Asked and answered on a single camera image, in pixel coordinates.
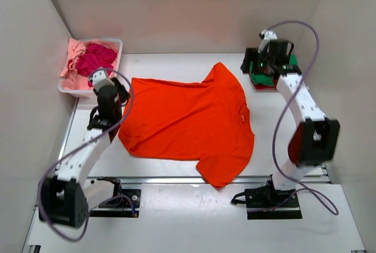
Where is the magenta t-shirt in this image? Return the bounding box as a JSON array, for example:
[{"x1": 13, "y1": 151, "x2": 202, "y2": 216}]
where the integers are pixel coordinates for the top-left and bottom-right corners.
[{"x1": 75, "y1": 43, "x2": 118, "y2": 77}]

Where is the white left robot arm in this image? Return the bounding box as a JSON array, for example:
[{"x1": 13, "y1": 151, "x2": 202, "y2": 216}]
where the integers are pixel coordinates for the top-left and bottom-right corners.
[{"x1": 38, "y1": 73, "x2": 133, "y2": 228}]

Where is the folded green t-shirt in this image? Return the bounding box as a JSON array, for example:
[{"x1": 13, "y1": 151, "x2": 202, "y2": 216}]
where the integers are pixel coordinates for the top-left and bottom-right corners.
[{"x1": 250, "y1": 55, "x2": 301, "y2": 88}]

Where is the orange t-shirt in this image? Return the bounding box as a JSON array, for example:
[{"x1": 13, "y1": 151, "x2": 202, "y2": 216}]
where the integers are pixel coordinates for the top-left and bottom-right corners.
[{"x1": 118, "y1": 63, "x2": 255, "y2": 189}]

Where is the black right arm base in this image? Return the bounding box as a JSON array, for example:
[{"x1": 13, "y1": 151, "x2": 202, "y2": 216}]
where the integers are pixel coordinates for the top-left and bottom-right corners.
[{"x1": 230, "y1": 177, "x2": 303, "y2": 220}]

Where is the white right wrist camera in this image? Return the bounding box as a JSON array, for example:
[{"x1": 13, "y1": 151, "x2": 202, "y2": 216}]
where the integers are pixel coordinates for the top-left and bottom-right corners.
[{"x1": 258, "y1": 29, "x2": 278, "y2": 52}]

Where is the light pink t-shirt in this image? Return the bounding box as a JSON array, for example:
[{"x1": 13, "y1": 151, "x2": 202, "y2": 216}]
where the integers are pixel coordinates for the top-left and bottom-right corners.
[{"x1": 59, "y1": 38, "x2": 121, "y2": 91}]

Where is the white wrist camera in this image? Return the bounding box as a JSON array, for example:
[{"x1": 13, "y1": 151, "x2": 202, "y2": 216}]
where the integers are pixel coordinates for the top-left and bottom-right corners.
[
  {"x1": 88, "y1": 68, "x2": 114, "y2": 92},
  {"x1": 258, "y1": 29, "x2": 278, "y2": 52}
]

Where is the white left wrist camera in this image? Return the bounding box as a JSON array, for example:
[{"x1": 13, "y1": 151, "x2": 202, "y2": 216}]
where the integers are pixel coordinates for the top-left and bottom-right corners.
[{"x1": 88, "y1": 68, "x2": 114, "y2": 92}]

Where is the folded red t-shirt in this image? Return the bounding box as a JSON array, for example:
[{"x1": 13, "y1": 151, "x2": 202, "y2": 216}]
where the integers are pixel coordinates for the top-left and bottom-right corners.
[{"x1": 250, "y1": 73, "x2": 276, "y2": 90}]

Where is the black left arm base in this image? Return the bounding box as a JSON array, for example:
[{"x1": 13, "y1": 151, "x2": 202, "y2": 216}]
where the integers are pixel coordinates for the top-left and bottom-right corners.
[{"x1": 90, "y1": 177, "x2": 142, "y2": 218}]

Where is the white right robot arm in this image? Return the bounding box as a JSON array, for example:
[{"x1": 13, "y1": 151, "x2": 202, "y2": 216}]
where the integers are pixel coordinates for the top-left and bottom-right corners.
[{"x1": 241, "y1": 32, "x2": 340, "y2": 207}]

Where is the white plastic basket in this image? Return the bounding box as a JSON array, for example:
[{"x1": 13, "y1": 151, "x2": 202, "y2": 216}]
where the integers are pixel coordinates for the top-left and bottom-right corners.
[{"x1": 58, "y1": 38, "x2": 123, "y2": 99}]

